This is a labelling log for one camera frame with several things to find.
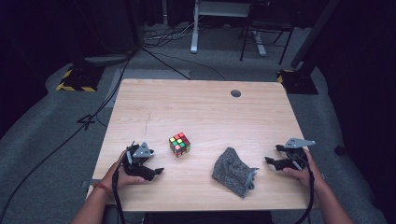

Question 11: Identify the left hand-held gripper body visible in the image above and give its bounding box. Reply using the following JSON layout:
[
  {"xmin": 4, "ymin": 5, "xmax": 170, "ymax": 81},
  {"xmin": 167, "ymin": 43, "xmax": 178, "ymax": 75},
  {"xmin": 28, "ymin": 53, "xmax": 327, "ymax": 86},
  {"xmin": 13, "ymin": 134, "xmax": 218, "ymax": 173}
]
[{"xmin": 121, "ymin": 141, "xmax": 156, "ymax": 182}]

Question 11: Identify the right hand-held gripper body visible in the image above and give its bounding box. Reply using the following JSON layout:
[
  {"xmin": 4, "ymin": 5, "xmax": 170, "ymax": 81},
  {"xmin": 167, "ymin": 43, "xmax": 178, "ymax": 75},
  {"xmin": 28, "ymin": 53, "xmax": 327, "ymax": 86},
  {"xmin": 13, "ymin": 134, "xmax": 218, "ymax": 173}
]
[{"xmin": 282, "ymin": 137, "xmax": 316, "ymax": 171}]

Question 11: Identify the multicoloured puzzle cube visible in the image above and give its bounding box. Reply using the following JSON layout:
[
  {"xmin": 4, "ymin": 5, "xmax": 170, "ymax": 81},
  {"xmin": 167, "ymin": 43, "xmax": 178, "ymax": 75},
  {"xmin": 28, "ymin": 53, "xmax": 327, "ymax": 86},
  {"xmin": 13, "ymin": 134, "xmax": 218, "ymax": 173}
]
[{"xmin": 168, "ymin": 132, "xmax": 191, "ymax": 159}]

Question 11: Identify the grey fluffy cloth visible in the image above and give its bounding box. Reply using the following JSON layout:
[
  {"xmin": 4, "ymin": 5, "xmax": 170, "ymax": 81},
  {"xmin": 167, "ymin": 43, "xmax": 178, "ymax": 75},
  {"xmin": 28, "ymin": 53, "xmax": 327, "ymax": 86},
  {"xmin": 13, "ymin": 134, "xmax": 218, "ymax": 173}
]
[{"xmin": 211, "ymin": 147, "xmax": 260, "ymax": 199}]

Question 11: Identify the person's right hand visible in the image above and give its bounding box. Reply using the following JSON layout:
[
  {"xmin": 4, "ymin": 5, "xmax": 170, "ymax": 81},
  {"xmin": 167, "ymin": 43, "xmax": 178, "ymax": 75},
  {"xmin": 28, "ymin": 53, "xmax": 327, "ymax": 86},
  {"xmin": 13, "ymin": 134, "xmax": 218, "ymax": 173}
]
[{"xmin": 282, "ymin": 148, "xmax": 325, "ymax": 189}]

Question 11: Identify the person's left hand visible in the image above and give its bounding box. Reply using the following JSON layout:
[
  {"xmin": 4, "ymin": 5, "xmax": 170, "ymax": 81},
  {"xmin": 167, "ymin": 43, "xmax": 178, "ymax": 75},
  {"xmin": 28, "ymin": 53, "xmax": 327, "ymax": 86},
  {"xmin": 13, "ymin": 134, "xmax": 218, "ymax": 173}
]
[{"xmin": 100, "ymin": 150, "xmax": 148, "ymax": 189}]

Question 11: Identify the person's dark clothing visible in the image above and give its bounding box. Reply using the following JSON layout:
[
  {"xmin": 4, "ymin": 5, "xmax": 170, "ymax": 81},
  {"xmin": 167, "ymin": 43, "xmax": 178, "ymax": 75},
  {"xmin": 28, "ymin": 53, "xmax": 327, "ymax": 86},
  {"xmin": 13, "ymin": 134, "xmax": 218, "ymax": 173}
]
[{"xmin": 102, "ymin": 204, "xmax": 276, "ymax": 224}]

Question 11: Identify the black yellow striped stand base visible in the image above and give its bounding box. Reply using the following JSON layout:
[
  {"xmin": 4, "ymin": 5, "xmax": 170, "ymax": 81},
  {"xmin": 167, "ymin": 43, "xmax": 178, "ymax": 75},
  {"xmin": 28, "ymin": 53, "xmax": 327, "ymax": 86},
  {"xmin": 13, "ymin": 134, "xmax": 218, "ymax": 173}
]
[
  {"xmin": 55, "ymin": 63, "xmax": 106, "ymax": 92},
  {"xmin": 276, "ymin": 68, "xmax": 319, "ymax": 95}
]

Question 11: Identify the dark slanted stand pole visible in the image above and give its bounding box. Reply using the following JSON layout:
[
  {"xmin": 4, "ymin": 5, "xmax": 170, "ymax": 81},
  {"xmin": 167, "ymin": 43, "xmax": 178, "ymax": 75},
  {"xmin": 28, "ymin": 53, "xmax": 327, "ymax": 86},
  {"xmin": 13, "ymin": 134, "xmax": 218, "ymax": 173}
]
[{"xmin": 290, "ymin": 0, "xmax": 342, "ymax": 70}]

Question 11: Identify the black chair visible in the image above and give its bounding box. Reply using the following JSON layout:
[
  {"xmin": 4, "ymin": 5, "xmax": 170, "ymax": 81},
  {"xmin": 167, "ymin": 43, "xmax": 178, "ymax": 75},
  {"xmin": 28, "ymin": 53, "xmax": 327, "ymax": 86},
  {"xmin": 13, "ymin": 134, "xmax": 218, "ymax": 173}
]
[{"xmin": 238, "ymin": 0, "xmax": 296, "ymax": 66}]

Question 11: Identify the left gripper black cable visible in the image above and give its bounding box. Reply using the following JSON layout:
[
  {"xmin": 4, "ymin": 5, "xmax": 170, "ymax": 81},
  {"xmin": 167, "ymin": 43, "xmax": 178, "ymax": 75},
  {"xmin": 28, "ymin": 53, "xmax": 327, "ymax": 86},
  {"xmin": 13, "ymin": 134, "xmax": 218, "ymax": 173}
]
[{"xmin": 111, "ymin": 149, "xmax": 129, "ymax": 224}]

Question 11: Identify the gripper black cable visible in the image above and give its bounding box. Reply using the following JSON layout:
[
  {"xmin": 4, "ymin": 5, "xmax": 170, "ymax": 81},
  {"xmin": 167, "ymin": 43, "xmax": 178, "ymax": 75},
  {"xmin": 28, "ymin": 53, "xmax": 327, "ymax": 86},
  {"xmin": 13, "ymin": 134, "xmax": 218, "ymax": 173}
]
[
  {"xmin": 292, "ymin": 153, "xmax": 316, "ymax": 224},
  {"xmin": 111, "ymin": 149, "xmax": 129, "ymax": 224}
]

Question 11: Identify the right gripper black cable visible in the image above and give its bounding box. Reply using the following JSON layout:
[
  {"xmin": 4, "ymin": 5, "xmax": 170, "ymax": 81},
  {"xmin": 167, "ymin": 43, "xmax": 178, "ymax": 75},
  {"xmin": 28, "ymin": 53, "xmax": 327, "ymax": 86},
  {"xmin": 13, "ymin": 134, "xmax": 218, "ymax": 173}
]
[{"xmin": 292, "ymin": 153, "xmax": 316, "ymax": 224}]

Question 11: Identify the thick black floor cable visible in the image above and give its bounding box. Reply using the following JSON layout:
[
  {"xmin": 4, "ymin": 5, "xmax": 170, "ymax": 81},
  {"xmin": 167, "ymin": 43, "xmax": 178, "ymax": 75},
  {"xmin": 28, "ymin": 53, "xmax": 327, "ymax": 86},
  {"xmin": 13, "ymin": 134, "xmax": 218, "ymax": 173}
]
[{"xmin": 0, "ymin": 50, "xmax": 134, "ymax": 222}]

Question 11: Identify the thin black floor cable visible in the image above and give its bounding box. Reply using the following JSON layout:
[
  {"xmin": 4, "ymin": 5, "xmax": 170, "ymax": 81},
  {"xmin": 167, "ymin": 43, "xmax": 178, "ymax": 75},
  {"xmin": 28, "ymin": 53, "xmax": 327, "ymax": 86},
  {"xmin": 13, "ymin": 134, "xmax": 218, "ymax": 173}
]
[{"xmin": 140, "ymin": 46, "xmax": 227, "ymax": 82}]

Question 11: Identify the bundle of floor cables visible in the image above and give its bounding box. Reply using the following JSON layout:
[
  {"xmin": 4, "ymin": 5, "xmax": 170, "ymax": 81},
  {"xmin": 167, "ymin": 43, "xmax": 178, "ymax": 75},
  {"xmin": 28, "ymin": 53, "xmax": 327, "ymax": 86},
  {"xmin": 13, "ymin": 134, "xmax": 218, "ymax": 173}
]
[{"xmin": 142, "ymin": 17, "xmax": 202, "ymax": 49}]

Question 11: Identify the white desk frame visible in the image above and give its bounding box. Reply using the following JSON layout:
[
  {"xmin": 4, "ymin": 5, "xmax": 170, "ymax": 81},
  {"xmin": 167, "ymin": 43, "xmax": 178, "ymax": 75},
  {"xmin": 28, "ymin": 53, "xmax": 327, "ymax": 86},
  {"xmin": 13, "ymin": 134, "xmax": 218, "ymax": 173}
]
[{"xmin": 190, "ymin": 0, "xmax": 268, "ymax": 57}]

